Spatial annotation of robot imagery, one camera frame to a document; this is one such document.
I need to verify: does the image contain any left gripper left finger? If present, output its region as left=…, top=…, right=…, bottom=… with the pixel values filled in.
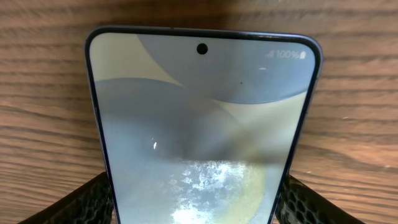
left=19, top=172, right=114, bottom=224

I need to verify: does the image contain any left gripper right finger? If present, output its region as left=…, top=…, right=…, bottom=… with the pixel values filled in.
left=275, top=175, right=364, bottom=224

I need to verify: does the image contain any Samsung Galaxy smartphone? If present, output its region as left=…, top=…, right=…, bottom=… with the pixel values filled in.
left=84, top=26, right=323, bottom=223

